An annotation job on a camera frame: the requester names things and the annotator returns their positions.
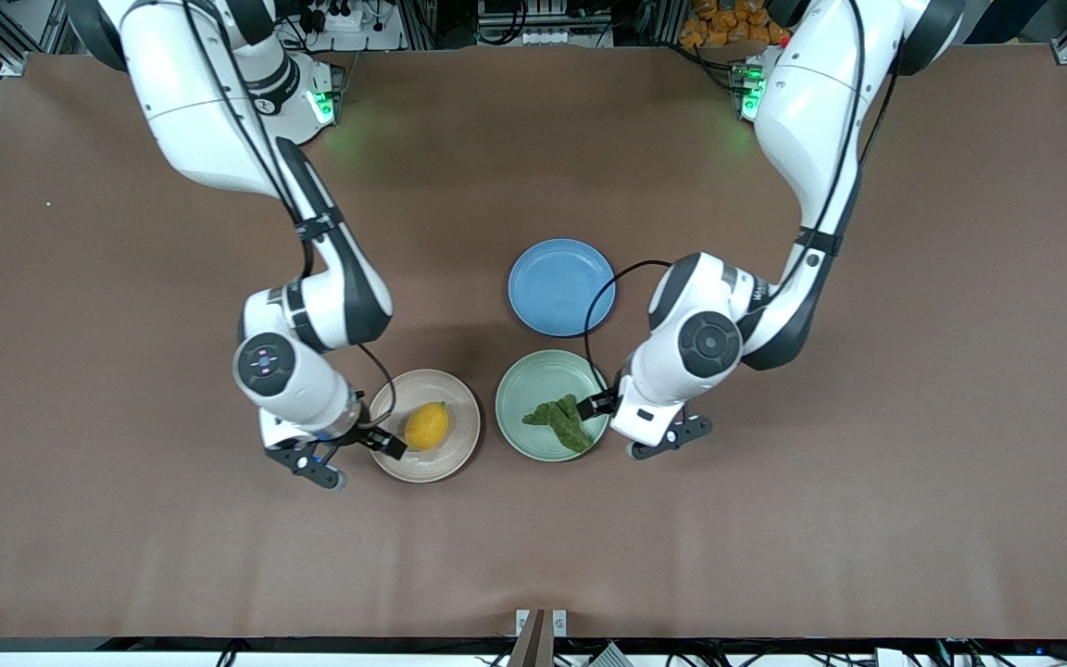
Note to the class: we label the small light grey box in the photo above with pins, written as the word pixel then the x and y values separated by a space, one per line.
pixel 892 659

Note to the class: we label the camera stand post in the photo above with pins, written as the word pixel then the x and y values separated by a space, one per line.
pixel 531 648

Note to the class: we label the yellow lemon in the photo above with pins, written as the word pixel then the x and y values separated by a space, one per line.
pixel 426 426

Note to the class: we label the orange items box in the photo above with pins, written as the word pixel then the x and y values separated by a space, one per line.
pixel 728 23

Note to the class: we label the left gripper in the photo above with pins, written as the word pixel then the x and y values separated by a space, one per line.
pixel 600 404

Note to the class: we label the blue plate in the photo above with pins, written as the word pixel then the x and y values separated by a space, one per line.
pixel 557 287

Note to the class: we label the white power strip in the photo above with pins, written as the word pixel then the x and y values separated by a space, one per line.
pixel 348 17

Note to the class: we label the beige pink plate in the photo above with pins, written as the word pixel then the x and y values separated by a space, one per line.
pixel 455 398

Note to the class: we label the brown table mat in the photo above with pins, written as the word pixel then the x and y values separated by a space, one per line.
pixel 533 537

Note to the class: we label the aluminium profile bars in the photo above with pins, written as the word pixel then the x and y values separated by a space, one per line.
pixel 418 23

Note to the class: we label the aluminium angle bracket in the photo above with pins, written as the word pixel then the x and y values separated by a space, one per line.
pixel 558 622

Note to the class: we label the grey finned heat-sink box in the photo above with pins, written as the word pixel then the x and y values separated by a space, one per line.
pixel 609 656

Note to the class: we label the green lettuce leaf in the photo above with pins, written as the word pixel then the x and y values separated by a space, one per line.
pixel 563 419

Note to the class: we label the light green plate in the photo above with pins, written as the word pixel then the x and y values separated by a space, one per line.
pixel 533 389

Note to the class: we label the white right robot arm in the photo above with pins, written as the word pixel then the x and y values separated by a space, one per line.
pixel 200 120

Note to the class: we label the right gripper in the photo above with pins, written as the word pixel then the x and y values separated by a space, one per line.
pixel 372 436

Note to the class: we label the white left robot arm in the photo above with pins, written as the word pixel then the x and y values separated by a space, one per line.
pixel 811 102

